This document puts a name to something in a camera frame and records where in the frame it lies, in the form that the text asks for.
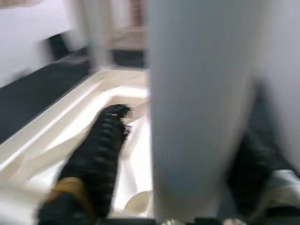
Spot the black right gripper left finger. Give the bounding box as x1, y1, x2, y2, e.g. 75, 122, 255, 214
35, 104, 134, 223

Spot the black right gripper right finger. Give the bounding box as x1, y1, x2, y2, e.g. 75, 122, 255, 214
225, 82, 300, 218

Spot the yellow rubber band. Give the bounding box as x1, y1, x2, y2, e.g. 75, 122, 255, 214
48, 177, 94, 211

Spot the white plastic table top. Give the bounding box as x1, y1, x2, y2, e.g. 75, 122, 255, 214
0, 67, 153, 218

